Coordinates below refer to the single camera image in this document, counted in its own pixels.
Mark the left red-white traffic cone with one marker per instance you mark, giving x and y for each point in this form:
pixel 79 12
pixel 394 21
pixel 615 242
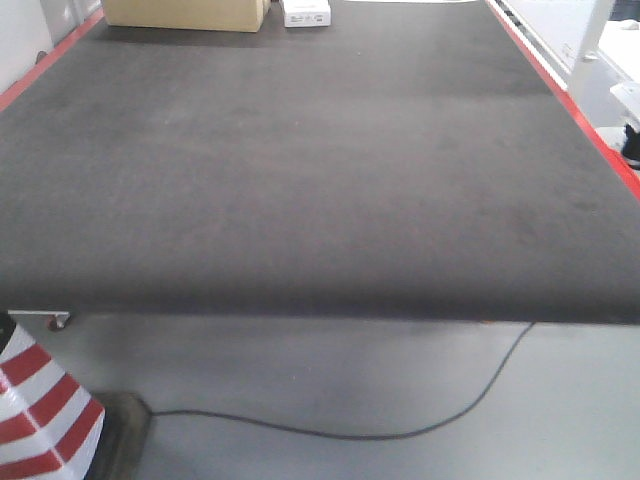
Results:
pixel 54 428

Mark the brown cardboard box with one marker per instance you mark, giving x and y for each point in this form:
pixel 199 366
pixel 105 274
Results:
pixel 244 16

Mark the small white box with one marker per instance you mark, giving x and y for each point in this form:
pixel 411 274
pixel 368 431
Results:
pixel 306 13

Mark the red conveyor side rail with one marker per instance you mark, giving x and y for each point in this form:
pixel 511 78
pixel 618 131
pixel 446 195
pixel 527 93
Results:
pixel 562 41

